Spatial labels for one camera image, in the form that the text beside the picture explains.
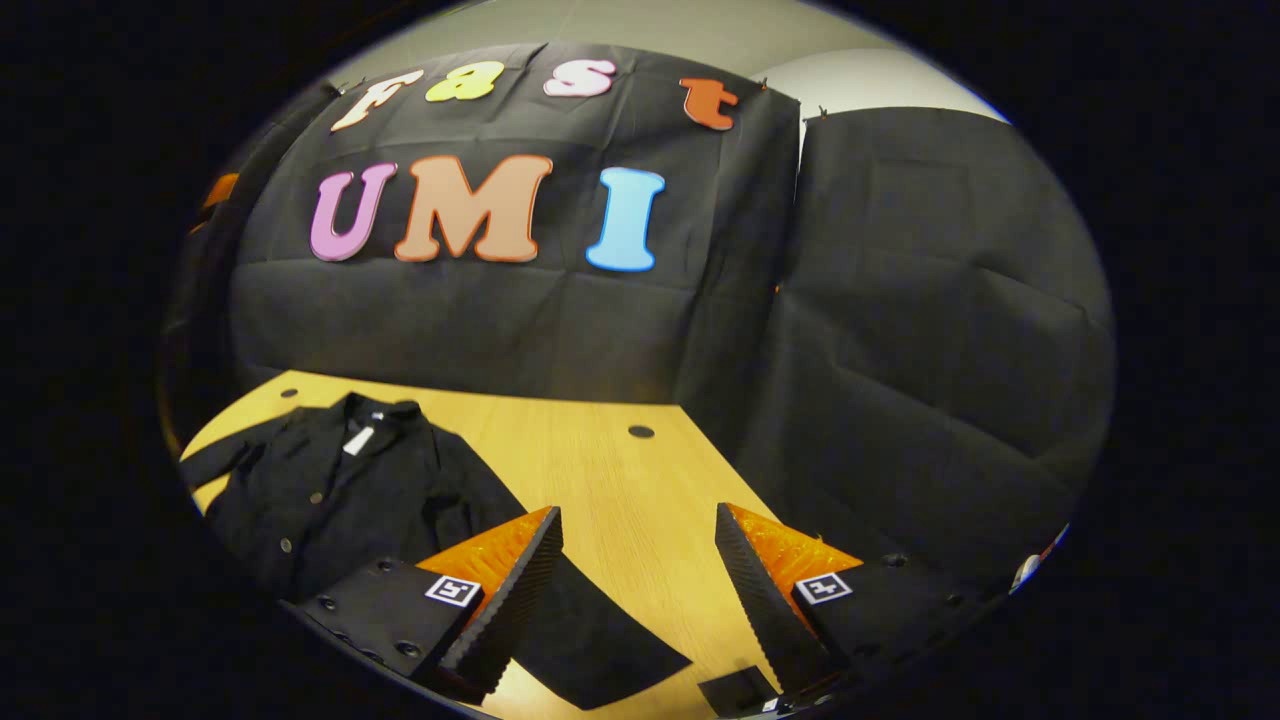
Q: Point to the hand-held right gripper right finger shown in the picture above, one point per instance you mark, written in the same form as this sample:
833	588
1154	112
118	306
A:
770	610

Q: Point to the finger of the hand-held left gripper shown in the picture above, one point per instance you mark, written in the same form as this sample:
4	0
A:
222	190

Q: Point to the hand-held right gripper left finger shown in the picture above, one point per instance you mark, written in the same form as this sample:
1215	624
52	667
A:
510	610

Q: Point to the black button jacket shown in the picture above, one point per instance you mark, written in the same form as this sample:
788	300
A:
330	500

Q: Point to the black backdrop cloth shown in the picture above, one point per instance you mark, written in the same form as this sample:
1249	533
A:
600	320

